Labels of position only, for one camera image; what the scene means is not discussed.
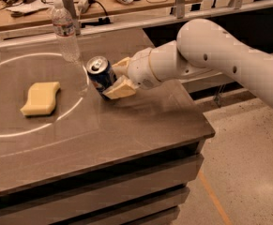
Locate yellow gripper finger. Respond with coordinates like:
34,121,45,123
103,75,136,99
112,57,130,78

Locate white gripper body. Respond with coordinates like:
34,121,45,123
127,48,161,90

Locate blue pepsi can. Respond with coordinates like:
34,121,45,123
86,56,117,100

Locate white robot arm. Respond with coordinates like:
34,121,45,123
103,19,273,109

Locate clear plastic water bottle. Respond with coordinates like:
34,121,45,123
51,0,81,63

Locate yellow sponge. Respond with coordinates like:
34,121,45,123
21,82,60,116

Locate grey drawer cabinet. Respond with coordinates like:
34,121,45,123
0,142,204,225

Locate white papers on bench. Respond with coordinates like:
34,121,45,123
8,0,51,13

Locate grey metal post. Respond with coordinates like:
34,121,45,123
62,0,81,35

